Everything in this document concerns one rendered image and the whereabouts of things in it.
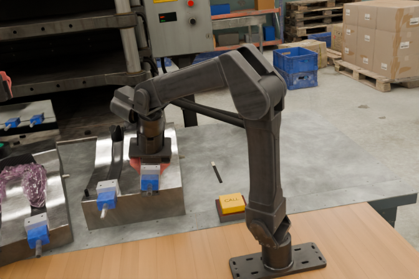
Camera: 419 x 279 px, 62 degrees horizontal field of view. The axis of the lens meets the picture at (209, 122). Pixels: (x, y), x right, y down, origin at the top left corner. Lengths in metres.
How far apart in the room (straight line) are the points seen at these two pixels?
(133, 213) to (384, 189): 0.69
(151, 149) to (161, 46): 0.92
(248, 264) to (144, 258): 0.24
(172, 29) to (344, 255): 1.21
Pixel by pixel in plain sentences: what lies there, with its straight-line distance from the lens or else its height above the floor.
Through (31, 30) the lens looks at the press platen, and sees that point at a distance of 1.71.
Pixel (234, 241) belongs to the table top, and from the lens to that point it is 0.89.
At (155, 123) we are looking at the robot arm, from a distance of 0.78.
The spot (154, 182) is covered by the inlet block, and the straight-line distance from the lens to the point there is 0.89.
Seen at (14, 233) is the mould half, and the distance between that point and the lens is 1.02.
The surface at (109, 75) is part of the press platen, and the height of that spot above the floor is 1.04.
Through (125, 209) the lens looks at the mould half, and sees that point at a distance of 0.97.
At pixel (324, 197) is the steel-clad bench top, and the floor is 0.80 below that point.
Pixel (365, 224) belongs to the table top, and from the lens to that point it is 0.96.
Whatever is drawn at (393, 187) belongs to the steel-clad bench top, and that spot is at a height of 0.80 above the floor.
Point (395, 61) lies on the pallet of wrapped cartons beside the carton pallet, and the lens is 4.51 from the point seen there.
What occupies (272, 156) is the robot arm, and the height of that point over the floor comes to 1.07.
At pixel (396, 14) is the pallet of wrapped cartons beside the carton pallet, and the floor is 0.86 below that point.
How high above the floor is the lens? 1.37
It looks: 21 degrees down
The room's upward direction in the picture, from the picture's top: 6 degrees counter-clockwise
